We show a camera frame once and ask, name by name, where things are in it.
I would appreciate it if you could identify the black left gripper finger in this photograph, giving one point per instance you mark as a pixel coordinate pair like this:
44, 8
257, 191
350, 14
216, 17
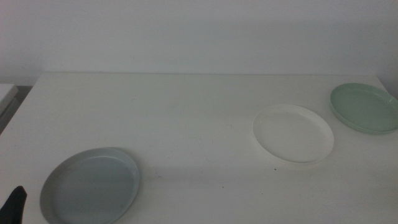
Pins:
14, 207

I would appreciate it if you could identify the grey shallow bowl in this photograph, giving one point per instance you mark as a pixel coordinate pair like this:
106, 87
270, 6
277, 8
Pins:
93, 186

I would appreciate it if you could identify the white shallow bowl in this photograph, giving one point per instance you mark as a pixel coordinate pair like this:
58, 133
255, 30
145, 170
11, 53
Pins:
292, 133

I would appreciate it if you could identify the green shallow bowl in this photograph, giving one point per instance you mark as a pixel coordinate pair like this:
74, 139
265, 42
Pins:
365, 109

